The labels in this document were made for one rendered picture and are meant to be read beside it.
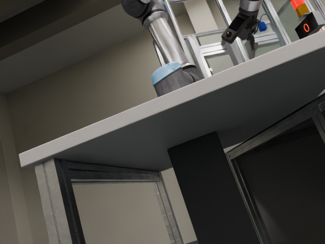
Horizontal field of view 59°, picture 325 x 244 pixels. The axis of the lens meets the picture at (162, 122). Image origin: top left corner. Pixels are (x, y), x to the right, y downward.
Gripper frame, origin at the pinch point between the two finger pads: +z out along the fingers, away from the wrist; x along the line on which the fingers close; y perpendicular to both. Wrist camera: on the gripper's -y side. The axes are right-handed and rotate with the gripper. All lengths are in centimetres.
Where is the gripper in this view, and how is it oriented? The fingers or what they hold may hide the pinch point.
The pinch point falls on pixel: (235, 54)
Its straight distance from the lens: 125.7
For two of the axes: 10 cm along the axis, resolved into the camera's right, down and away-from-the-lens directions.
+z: 0.1, 6.2, 7.8
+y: 6.8, -5.8, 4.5
